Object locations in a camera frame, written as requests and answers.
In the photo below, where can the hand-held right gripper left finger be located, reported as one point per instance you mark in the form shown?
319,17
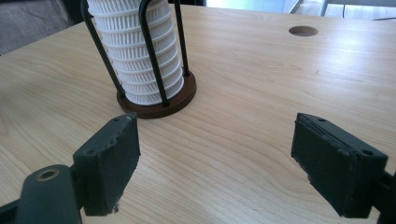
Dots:
107,168

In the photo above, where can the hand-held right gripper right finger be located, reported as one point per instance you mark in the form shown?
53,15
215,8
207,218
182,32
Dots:
336,168

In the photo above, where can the stack of white paper cups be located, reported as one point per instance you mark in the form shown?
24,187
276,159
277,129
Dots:
130,46

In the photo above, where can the white metal desk frame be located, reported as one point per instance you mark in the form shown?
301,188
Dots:
358,7

